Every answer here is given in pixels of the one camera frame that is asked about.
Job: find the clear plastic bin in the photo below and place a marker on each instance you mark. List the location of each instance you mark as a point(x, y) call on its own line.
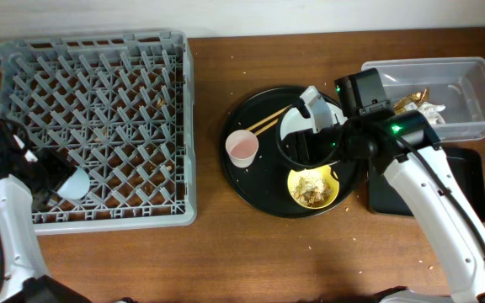
point(458, 83)

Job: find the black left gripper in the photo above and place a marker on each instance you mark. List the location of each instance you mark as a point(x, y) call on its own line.
point(61, 165)

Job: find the blue cup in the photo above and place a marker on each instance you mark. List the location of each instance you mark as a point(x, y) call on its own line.
point(76, 186)

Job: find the white upper plate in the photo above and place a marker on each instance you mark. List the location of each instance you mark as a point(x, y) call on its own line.
point(292, 121)

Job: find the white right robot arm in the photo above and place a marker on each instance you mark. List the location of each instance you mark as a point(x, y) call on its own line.
point(403, 148)

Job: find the pink cup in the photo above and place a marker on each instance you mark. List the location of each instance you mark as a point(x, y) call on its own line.
point(241, 147)

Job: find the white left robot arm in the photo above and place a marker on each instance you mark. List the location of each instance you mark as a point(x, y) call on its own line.
point(28, 179)

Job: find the grey dishwasher rack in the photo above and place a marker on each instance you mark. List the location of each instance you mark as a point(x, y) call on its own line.
point(121, 108)

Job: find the black rectangular bin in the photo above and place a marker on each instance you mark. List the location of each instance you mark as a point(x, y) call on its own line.
point(466, 167)

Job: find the yellow bowl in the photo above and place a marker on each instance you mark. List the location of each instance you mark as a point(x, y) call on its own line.
point(331, 177)

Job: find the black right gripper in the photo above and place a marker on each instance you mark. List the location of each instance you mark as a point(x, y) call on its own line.
point(306, 142)

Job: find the food scraps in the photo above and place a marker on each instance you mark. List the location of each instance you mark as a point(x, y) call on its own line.
point(310, 189)

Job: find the white wrapper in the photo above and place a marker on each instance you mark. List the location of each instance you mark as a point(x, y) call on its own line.
point(432, 113)

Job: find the round black tray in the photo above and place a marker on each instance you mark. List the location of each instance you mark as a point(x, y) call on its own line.
point(264, 183)

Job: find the gold wrapper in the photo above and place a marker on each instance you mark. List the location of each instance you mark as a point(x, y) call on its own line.
point(411, 102)

